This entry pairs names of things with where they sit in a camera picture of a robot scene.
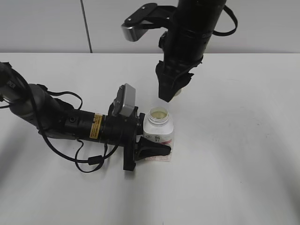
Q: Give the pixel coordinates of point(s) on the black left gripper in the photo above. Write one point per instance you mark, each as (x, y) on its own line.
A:
(121, 131)

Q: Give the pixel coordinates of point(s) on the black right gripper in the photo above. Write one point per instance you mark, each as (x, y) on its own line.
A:
(174, 74)

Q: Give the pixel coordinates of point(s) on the white ribbed bottle cap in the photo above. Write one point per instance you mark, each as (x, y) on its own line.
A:
(178, 92)

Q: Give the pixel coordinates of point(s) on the white strawberry yogurt bottle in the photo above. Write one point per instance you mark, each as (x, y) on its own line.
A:
(158, 126)

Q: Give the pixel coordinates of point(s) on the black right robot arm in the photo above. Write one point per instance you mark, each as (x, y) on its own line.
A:
(192, 26)

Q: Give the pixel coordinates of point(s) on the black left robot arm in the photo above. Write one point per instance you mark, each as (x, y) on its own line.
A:
(54, 118)

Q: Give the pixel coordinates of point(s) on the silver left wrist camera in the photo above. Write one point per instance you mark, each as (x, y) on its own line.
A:
(124, 103)

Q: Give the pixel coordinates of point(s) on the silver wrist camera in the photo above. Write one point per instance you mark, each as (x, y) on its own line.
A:
(124, 103)
(148, 17)

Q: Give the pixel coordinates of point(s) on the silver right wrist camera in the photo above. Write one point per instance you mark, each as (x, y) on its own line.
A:
(148, 17)

